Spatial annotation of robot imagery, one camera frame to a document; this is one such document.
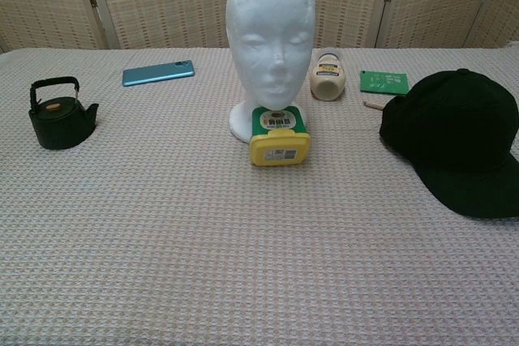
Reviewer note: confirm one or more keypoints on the green paper packet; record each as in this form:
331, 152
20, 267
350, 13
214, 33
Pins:
383, 82

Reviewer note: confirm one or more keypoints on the dark green teapot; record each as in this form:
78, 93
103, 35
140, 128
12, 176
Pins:
61, 123

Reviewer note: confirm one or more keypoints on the checkered white tablecloth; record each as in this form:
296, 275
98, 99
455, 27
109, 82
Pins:
202, 240

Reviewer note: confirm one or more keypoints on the wooden pen with red mark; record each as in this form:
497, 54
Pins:
373, 105

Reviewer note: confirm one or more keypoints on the white foam mannequin head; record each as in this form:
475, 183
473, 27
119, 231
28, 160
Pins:
269, 38

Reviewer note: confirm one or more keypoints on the black baseball cap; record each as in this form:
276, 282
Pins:
454, 135

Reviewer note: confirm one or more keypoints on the woven folding screen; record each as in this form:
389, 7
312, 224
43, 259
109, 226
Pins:
162, 1

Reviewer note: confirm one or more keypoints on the cream mayonnaise bottle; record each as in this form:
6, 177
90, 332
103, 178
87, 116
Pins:
327, 82

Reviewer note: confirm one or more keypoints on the green box with yellow lid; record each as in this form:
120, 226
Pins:
280, 143

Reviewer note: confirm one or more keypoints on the blue smartphone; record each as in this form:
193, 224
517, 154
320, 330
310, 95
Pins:
158, 72

